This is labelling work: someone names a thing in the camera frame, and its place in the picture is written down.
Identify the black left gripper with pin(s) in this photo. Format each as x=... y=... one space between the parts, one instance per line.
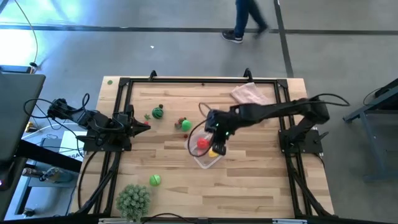
x=127 y=124

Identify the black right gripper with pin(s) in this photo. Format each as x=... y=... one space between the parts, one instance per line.
x=222 y=124

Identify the yellow toy fruit green stem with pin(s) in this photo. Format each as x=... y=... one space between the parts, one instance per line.
x=212 y=153

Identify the small green toy leaf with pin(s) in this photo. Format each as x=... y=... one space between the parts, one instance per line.
x=147 y=117

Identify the large red toy tomato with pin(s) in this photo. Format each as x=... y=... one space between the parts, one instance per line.
x=202 y=143

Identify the clear plastic tupperware container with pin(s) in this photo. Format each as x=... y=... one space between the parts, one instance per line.
x=205 y=163

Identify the striped green toy watermelon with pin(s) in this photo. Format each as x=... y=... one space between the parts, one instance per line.
x=157 y=113

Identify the round green toy fruit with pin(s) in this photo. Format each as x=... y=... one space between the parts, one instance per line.
x=186 y=125

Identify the light green split toy fruit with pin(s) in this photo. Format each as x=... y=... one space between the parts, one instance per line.
x=155 y=180

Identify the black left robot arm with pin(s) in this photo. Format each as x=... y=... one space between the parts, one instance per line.
x=93 y=121

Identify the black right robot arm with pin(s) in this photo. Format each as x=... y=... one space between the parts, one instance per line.
x=273 y=109

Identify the black table clamp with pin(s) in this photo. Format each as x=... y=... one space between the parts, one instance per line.
x=247 y=74
x=152 y=75

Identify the pink folded cloth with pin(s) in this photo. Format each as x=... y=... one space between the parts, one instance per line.
x=248 y=93

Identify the white printed sheet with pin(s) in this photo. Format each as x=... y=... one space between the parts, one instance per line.
x=66 y=146

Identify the green artificial plant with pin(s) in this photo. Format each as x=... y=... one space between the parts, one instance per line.
x=133 y=202

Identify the black desk crossbar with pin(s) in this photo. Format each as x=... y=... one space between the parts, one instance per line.
x=46 y=157

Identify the grey metal bottle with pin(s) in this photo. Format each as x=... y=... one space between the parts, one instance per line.
x=51 y=174

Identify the dark grey desk top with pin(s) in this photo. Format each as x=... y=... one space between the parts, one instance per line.
x=18 y=112

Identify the blue grey metal stand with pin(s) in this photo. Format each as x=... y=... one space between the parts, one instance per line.
x=349 y=116

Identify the person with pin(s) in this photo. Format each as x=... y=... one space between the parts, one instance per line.
x=242 y=15

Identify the black metal table frame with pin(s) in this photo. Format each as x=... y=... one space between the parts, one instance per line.
x=186 y=80

